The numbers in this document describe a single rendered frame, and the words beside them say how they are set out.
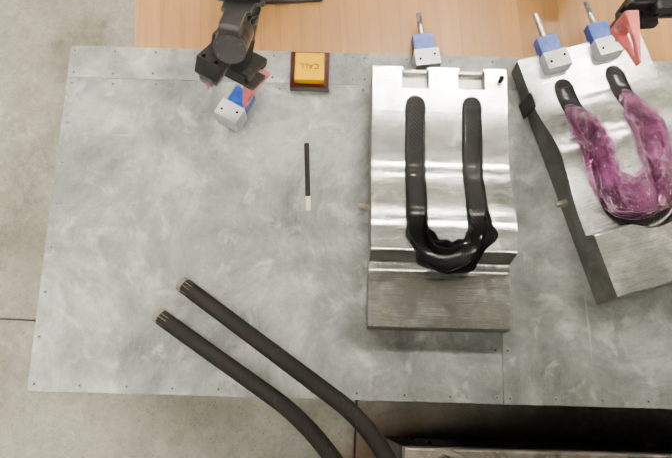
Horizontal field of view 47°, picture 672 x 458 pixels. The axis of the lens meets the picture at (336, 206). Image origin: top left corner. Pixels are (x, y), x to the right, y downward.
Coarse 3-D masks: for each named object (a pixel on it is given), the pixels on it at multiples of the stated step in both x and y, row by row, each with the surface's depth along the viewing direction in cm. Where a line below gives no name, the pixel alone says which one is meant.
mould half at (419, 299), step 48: (384, 96) 147; (432, 96) 147; (480, 96) 147; (384, 144) 145; (432, 144) 145; (384, 192) 140; (432, 192) 140; (384, 240) 135; (384, 288) 140; (432, 288) 140; (480, 288) 140
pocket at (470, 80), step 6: (462, 72) 150; (468, 72) 150; (474, 72) 150; (480, 72) 150; (462, 78) 151; (468, 78) 151; (474, 78) 151; (480, 78) 151; (462, 84) 151; (468, 84) 151; (474, 84) 151; (480, 84) 151
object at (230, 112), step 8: (240, 88) 153; (232, 96) 152; (240, 96) 152; (224, 104) 150; (232, 104) 150; (240, 104) 152; (248, 104) 152; (216, 112) 150; (224, 112) 150; (232, 112) 150; (240, 112) 150; (224, 120) 151; (232, 120) 149; (240, 120) 151; (232, 128) 153; (240, 128) 154
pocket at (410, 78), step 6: (402, 72) 150; (408, 72) 150; (414, 72) 150; (420, 72) 150; (426, 72) 150; (402, 78) 151; (408, 78) 151; (414, 78) 151; (420, 78) 151; (426, 78) 151; (402, 84) 150; (408, 84) 151; (414, 84) 151; (420, 84) 151; (426, 84) 151
